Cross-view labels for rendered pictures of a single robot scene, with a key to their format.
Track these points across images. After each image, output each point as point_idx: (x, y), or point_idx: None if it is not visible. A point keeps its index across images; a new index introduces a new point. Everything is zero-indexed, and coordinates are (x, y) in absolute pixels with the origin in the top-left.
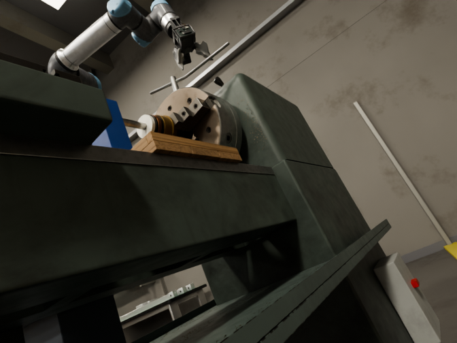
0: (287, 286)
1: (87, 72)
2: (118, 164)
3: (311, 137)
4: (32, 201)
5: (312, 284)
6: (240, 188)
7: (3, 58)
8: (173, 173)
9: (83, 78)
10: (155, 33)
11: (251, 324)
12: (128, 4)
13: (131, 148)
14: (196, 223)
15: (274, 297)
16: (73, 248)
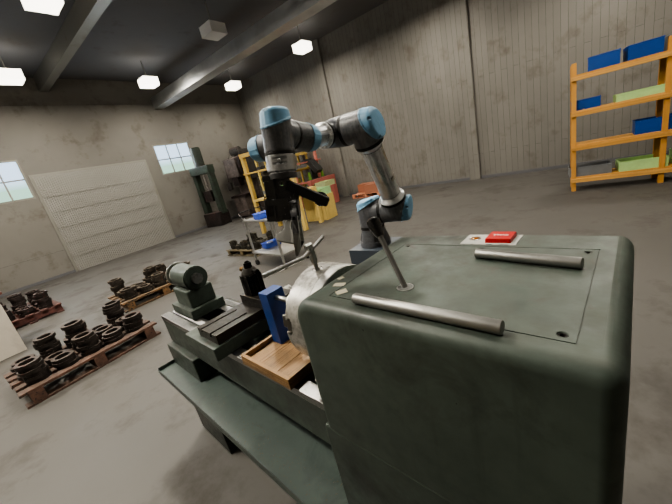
0: (311, 454)
1: (351, 122)
2: (238, 362)
3: (518, 477)
4: (227, 364)
5: (253, 458)
6: (290, 400)
7: (205, 333)
8: (254, 373)
9: (347, 137)
10: (297, 150)
11: (229, 435)
12: (255, 152)
13: (253, 346)
14: (263, 395)
15: (293, 445)
16: (235, 378)
